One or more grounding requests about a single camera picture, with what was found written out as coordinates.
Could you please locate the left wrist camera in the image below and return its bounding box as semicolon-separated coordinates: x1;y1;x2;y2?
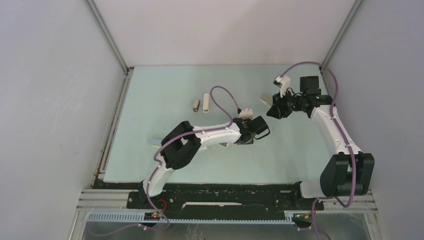
238;107;253;120

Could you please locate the white stapler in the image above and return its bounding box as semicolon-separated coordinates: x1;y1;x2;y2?
202;92;210;113

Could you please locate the beige stapler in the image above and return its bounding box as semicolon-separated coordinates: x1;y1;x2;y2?
260;93;273;109

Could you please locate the small grey stapler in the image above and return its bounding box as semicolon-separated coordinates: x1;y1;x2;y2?
192;98;201;113

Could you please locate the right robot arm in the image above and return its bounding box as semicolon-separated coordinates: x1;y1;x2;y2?
266;75;375;209

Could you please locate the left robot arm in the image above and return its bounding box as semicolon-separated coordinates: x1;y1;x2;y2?
138;116;271;208

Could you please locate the aluminium frame post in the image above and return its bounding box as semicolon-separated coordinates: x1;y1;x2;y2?
322;0;366;66
84;0;133;180

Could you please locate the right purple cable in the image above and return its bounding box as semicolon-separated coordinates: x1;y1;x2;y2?
279;61;357;240

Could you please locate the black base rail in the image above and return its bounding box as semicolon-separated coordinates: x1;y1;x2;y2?
126;183;314;221

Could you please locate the left aluminium frame post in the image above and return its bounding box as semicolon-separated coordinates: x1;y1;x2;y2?
84;0;133;180

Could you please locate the light blue stapler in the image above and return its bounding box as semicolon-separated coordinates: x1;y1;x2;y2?
148;137;163;148

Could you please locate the right aluminium frame post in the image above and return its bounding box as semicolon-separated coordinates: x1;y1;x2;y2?
322;0;366;66

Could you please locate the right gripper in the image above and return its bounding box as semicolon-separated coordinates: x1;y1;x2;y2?
266;88;305;120

